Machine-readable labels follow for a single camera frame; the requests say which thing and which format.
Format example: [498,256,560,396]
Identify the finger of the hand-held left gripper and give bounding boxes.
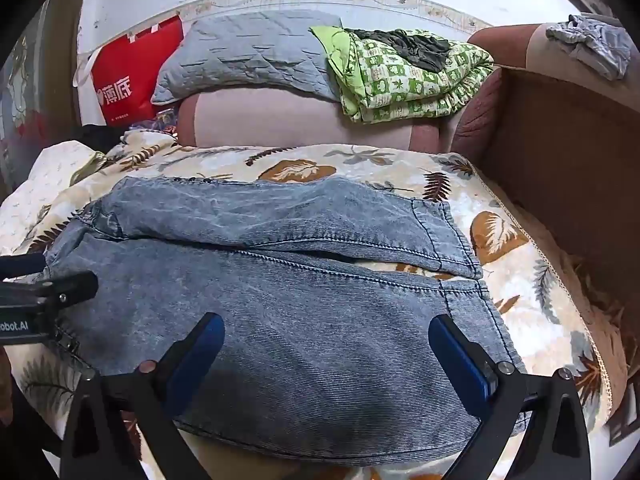
[0,272,99,308]
[0,254,47,282]

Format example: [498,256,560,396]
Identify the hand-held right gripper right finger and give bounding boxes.
[428,314,606,480]

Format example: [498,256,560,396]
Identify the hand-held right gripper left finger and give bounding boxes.
[59,311,226,480]

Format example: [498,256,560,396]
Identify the blue denim pants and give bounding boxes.
[42,176,526,466]

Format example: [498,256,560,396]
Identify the leaf print blanket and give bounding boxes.
[0,127,631,480]

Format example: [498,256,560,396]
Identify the black cloth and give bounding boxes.
[75,124,128,153]

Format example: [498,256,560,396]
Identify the purple printed package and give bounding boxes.
[145,107,180,133]

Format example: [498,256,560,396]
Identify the pink brown sofa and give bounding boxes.
[177,22,640,441]

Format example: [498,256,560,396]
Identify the green patterned quilt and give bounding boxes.
[310,25,496,124]

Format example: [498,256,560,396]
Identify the grey blanket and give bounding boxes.
[151,10,346,106]

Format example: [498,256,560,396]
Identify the dark cloth on quilt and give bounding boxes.
[369,29,453,73]

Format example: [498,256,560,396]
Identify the grey crumpled cloth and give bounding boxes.
[545,14,633,81]

